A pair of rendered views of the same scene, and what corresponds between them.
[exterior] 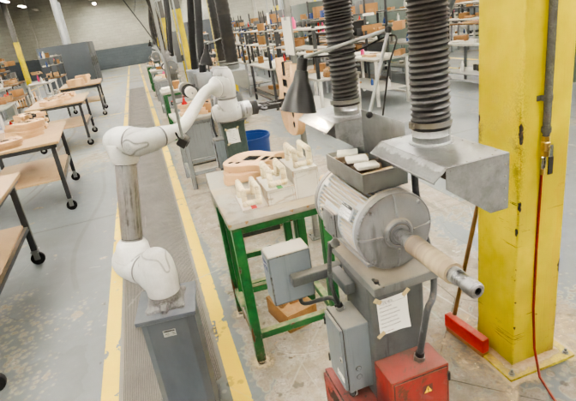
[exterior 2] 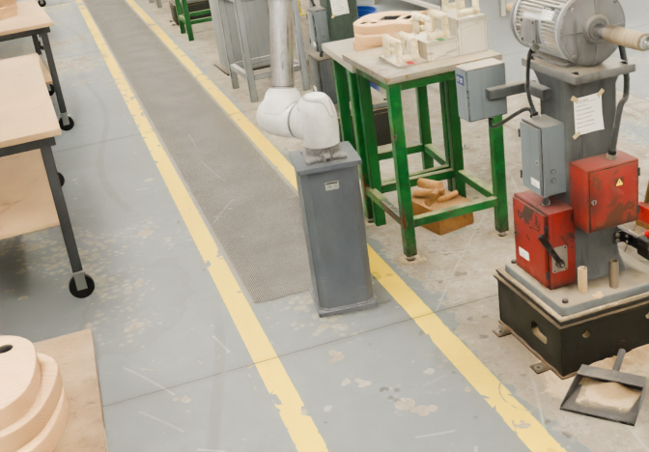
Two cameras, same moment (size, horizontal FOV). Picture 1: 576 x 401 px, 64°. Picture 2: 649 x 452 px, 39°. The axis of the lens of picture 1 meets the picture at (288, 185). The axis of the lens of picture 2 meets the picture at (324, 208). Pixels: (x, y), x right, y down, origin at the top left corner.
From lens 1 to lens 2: 1.91 m
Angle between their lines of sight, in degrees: 2
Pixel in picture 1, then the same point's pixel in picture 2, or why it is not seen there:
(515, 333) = not seen: outside the picture
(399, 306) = (593, 106)
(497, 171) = not seen: outside the picture
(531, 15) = not seen: outside the picture
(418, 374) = (610, 165)
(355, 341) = (551, 142)
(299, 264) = (494, 79)
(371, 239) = (573, 33)
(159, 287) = (323, 132)
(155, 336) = (317, 188)
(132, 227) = (287, 71)
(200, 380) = (358, 246)
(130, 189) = (287, 27)
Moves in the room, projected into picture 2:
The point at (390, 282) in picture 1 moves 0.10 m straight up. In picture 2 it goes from (588, 72) to (587, 43)
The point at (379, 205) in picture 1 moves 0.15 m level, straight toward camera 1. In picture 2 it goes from (580, 1) to (585, 11)
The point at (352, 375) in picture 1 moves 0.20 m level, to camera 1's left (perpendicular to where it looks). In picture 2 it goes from (547, 179) to (492, 186)
